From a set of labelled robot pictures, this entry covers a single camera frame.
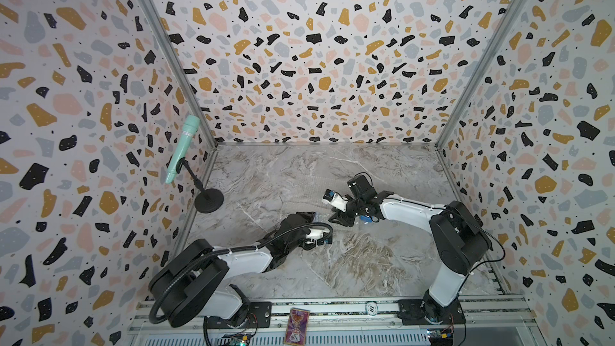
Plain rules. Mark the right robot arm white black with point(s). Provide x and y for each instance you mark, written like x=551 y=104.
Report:
x=460 y=239

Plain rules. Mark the purple card on rail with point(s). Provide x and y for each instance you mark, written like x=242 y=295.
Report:
x=296 y=331

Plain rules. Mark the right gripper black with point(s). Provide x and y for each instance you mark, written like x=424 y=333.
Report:
x=343 y=219

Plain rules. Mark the black microphone stand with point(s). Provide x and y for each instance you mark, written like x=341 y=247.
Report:
x=208 y=200

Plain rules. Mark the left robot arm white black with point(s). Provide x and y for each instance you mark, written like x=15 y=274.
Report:
x=197 y=282

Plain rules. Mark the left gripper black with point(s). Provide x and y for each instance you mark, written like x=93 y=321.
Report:
x=298 y=223

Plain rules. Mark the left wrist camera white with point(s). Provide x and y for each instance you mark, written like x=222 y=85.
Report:
x=319 y=235

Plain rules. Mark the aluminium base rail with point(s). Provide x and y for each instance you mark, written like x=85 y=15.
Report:
x=480 y=320

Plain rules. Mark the mint green microphone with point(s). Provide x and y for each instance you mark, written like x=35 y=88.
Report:
x=189 y=129

